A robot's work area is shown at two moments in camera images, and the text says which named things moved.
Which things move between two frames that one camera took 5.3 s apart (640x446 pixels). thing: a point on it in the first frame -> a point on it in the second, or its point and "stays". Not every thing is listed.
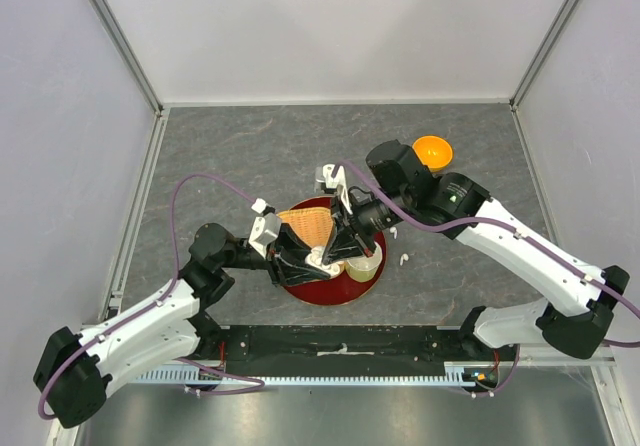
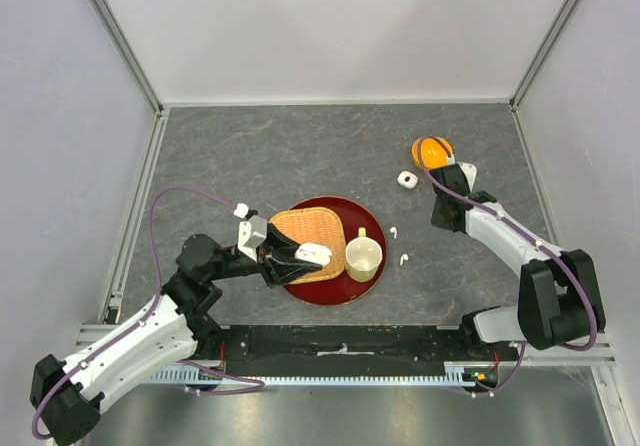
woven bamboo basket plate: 312,224 stays
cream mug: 363,269 stays
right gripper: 347,239 -> 436,218
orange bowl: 434,152 stays
